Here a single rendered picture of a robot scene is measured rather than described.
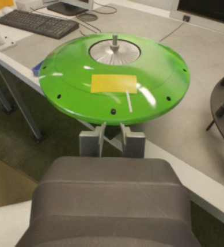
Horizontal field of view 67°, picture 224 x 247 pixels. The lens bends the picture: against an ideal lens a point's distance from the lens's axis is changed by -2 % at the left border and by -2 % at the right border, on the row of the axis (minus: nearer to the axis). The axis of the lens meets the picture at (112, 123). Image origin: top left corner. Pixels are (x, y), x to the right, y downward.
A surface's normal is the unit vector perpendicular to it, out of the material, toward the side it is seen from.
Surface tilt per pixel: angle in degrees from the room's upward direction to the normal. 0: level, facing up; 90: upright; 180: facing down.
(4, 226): 13
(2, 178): 0
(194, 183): 0
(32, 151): 0
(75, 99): 24
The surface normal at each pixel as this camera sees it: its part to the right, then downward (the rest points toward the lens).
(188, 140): 0.00, -0.63
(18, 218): -0.08, -0.86
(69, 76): -0.22, -0.45
